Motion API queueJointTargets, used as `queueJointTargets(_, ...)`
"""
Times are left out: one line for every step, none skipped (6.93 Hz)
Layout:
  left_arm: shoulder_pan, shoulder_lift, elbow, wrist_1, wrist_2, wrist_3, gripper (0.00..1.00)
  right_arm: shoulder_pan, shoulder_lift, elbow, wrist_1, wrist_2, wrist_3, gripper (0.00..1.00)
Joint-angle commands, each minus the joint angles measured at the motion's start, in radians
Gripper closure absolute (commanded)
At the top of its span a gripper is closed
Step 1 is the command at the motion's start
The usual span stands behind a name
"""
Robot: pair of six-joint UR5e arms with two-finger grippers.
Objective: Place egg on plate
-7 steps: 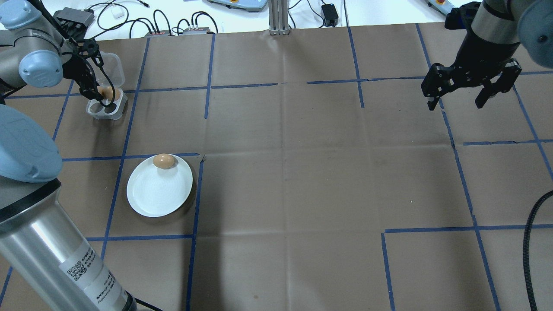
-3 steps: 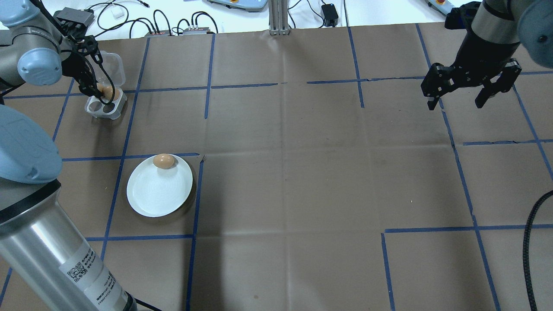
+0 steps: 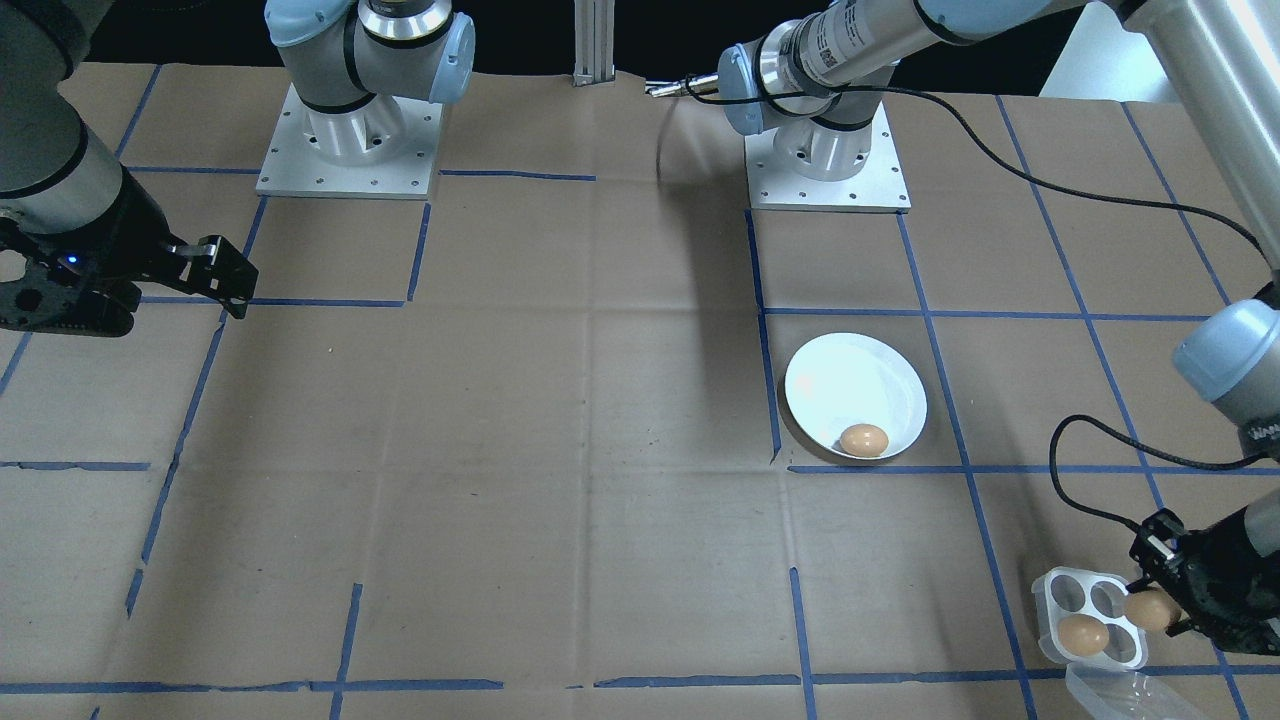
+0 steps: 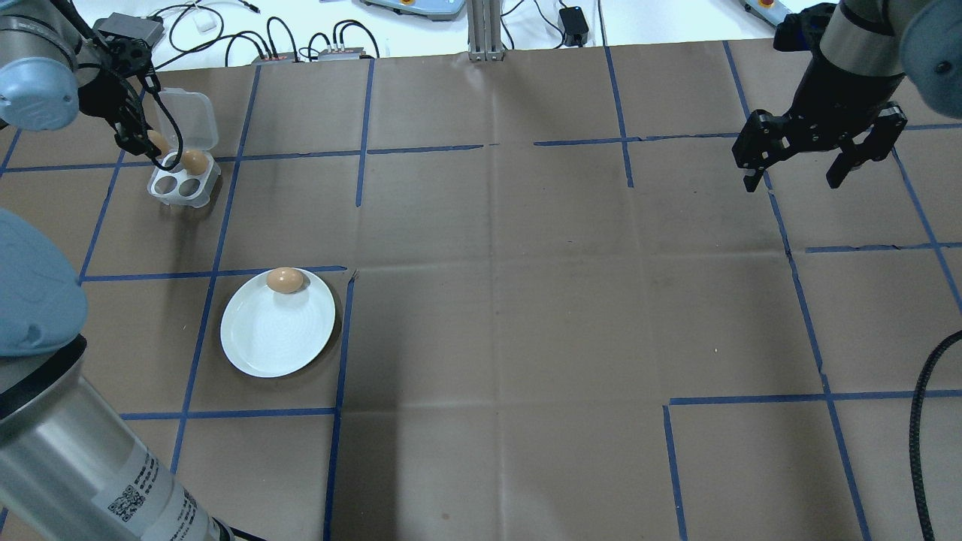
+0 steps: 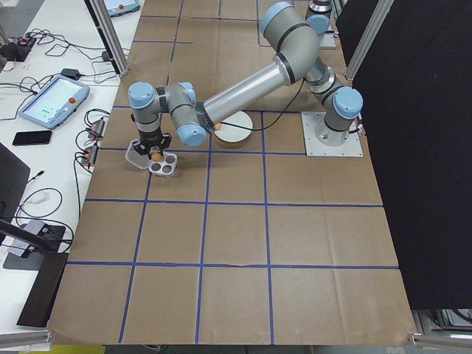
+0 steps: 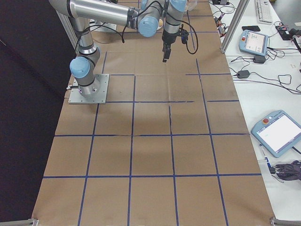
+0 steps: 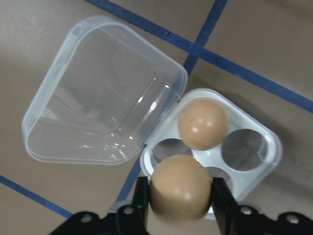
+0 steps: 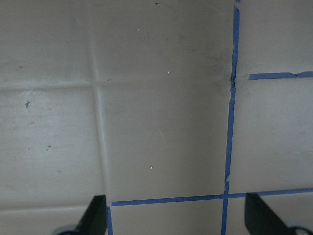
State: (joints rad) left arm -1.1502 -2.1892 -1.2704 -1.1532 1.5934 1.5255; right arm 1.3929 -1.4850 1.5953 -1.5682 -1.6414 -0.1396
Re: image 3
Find clear plastic egg box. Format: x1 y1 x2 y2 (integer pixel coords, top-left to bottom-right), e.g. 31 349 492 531
1032 567 1183 720

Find white round plate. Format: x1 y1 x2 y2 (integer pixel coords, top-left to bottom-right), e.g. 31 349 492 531
784 333 928 463

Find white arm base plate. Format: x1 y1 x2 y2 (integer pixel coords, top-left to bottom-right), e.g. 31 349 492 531
745 100 912 214
256 85 445 201

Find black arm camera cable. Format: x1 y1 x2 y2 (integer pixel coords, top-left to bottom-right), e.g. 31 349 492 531
685 78 1273 533

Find black frame cover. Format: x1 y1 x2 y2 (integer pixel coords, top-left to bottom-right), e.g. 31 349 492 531
85 0 1089 96

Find aluminium frame post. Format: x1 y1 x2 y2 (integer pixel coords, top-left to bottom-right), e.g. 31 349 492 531
572 0 619 88

